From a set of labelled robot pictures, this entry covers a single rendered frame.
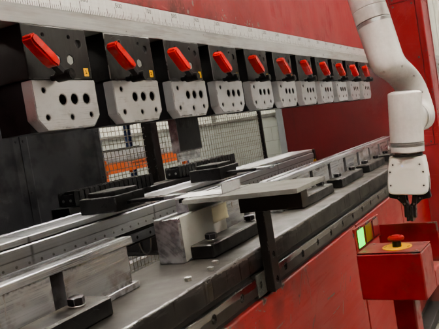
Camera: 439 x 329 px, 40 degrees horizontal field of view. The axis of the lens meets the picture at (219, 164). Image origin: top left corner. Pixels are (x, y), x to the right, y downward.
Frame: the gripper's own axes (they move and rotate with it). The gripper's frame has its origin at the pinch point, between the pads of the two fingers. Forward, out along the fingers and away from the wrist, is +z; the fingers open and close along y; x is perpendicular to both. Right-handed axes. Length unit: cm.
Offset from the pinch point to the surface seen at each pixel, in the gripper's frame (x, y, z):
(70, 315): -97, -26, -4
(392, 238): -11.6, -2.1, 4.1
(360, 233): -11.5, -10.1, 3.1
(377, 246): -8.3, -6.9, 7.2
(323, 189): 21.8, -31.8, -2.5
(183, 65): -52, -32, -41
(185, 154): -45, -38, -22
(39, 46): -94, -29, -43
